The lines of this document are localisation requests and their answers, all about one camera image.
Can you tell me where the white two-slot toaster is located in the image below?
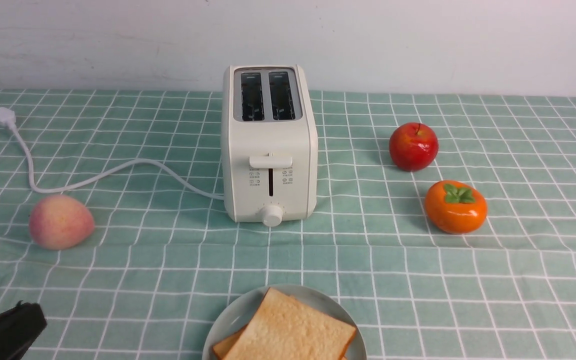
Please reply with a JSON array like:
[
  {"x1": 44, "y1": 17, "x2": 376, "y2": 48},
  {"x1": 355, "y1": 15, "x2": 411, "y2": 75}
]
[{"x1": 221, "y1": 64, "x2": 319, "y2": 227}]

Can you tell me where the green checkered tablecloth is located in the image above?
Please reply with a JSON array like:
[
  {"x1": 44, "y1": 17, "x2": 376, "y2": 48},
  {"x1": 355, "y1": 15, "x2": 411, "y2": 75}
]
[{"x1": 0, "y1": 89, "x2": 576, "y2": 360}]

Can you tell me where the pink peach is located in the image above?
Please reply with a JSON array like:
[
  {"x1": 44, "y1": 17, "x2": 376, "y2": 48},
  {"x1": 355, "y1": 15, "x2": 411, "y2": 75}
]
[{"x1": 28, "y1": 194, "x2": 95, "y2": 251}]

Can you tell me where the white toaster power cable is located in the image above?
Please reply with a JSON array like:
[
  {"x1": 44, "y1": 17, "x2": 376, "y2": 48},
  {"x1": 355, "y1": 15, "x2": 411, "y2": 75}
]
[{"x1": 0, "y1": 107, "x2": 225, "y2": 201}]

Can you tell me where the orange persimmon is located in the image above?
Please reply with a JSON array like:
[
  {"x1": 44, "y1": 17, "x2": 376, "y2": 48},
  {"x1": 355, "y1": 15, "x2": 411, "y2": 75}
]
[{"x1": 423, "y1": 179, "x2": 489, "y2": 235}]

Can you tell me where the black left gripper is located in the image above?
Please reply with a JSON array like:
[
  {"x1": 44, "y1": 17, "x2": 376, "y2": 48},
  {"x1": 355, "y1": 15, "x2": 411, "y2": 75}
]
[{"x1": 0, "y1": 301, "x2": 47, "y2": 360}]

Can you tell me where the red apple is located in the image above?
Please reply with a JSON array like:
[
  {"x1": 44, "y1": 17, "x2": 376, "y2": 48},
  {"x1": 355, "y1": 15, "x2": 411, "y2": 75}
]
[{"x1": 389, "y1": 122, "x2": 439, "y2": 173}]

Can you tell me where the toast slice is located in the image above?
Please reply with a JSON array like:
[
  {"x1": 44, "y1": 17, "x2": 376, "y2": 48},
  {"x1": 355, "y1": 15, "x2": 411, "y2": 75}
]
[
  {"x1": 212, "y1": 325, "x2": 247, "y2": 360},
  {"x1": 224, "y1": 287, "x2": 357, "y2": 360}
]

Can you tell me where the light green round plate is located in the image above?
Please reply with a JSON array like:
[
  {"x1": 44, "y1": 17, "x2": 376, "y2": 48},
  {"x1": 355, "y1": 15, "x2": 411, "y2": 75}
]
[{"x1": 201, "y1": 284, "x2": 368, "y2": 360}]

